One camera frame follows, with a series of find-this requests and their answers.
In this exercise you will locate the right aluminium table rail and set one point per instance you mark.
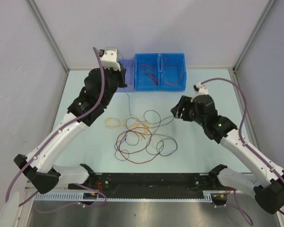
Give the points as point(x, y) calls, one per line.
point(248, 130)

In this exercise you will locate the aluminium frame post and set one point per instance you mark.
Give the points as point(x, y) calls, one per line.
point(269, 6)
point(48, 34)

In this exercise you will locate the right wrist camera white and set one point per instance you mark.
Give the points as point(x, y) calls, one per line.
point(199, 89)

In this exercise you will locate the lavender plastic bin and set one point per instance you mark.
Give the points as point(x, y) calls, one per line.
point(129, 76)

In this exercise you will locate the blue bin right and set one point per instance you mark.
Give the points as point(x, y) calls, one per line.
point(172, 72)

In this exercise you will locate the right aluminium frame post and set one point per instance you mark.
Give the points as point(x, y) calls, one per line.
point(269, 6)

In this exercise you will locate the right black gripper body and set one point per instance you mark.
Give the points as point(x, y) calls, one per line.
point(189, 112)

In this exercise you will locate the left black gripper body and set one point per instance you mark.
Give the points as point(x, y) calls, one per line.
point(116, 78)

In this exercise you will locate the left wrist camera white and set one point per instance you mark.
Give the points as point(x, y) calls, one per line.
point(109, 58)

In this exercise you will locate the blue bin middle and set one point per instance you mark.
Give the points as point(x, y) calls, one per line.
point(147, 72)

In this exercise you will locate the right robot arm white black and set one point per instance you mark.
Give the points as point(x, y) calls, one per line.
point(266, 184)

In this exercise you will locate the left aluminium frame post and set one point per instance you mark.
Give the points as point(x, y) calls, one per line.
point(48, 34)

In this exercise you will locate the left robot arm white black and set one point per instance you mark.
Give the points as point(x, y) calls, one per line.
point(38, 166)

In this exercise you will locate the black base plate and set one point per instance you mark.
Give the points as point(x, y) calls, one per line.
point(155, 185)

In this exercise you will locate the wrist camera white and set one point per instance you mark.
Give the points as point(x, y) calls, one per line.
point(199, 89)
point(109, 58)

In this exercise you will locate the blue bin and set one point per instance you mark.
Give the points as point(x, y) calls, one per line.
point(172, 72)
point(147, 72)

